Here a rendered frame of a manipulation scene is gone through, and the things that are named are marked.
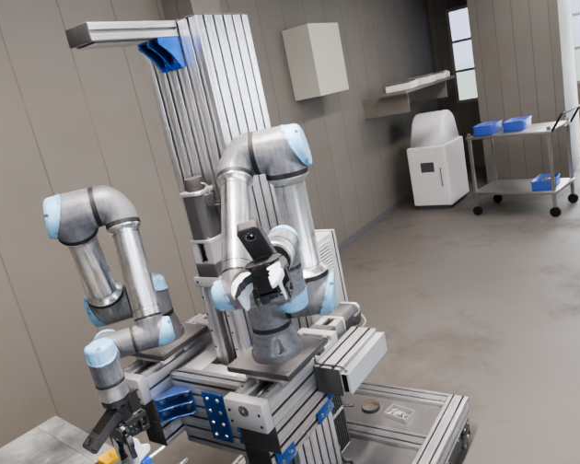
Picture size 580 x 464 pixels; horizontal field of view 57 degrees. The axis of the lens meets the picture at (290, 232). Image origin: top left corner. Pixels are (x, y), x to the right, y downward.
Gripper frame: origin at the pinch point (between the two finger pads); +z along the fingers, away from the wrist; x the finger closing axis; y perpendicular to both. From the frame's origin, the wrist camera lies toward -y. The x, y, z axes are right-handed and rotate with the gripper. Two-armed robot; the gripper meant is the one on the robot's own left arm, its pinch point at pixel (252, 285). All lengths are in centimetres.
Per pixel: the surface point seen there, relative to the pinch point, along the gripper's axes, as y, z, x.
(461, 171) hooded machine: 127, -604, -113
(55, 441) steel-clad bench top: 52, -58, 104
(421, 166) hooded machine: 100, -582, -66
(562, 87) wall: 67, -615, -251
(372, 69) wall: -28, -610, -45
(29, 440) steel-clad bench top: 50, -60, 116
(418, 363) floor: 149, -219, -10
